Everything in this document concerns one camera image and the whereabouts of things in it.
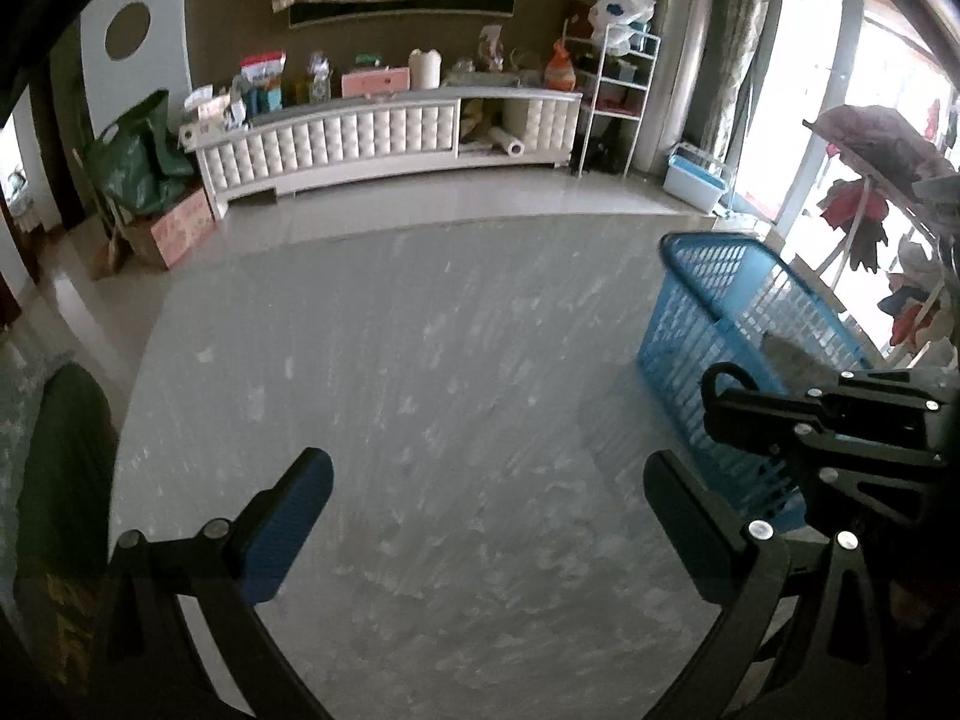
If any dark green chair back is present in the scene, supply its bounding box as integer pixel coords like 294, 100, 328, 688
13, 362, 119, 695

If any pink cardboard box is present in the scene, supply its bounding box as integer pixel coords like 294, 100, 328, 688
124, 187, 215, 270

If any light blue plastic tub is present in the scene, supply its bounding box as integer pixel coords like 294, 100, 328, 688
662, 142, 731, 215

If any white paper roll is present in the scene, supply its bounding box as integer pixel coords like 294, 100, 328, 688
487, 127, 524, 158

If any clothes drying rack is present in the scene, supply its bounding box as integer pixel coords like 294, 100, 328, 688
807, 104, 958, 366

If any white metal shelf rack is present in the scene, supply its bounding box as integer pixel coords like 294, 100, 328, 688
562, 16, 661, 177

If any white plastic bag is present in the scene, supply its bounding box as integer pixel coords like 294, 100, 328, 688
587, 0, 656, 47

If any white plastic jug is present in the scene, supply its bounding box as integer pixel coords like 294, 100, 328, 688
407, 49, 443, 91

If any grey folded cloth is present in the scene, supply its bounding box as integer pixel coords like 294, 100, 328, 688
760, 333, 838, 395

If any orange bag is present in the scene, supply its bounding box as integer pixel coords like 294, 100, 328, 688
544, 41, 578, 93

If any grey curtain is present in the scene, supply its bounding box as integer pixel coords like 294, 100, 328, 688
703, 0, 770, 164

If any blue plastic laundry basket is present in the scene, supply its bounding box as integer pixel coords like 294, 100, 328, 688
638, 232, 880, 532

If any green plastic bag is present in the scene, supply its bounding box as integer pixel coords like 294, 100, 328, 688
83, 89, 195, 216

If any pink storage box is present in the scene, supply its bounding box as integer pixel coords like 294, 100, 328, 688
340, 67, 410, 98

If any white tufted TV cabinet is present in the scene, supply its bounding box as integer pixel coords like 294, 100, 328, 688
194, 86, 581, 220

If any red white snack box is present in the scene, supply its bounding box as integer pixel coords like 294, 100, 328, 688
239, 50, 286, 86

